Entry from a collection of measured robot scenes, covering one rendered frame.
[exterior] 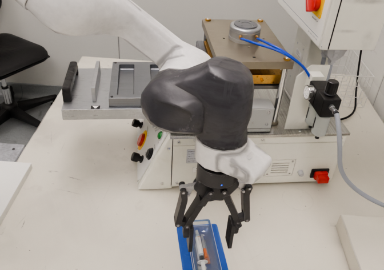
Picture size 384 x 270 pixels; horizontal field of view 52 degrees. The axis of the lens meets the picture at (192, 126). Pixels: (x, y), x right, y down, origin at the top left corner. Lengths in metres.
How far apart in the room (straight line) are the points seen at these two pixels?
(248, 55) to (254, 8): 1.59
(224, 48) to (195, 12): 1.56
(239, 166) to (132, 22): 0.30
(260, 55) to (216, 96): 0.39
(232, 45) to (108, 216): 0.52
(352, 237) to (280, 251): 0.17
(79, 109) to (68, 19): 0.39
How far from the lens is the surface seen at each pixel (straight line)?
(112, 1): 0.67
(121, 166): 1.15
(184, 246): 0.95
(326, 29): 0.92
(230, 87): 0.58
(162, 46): 0.72
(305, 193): 1.14
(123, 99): 0.98
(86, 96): 1.05
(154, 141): 1.06
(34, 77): 2.96
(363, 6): 0.93
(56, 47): 2.79
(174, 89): 0.61
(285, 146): 1.05
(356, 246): 0.99
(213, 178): 0.69
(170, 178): 1.05
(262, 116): 0.98
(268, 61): 0.94
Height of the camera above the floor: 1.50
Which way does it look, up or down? 35 degrees down
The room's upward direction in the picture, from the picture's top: 4 degrees clockwise
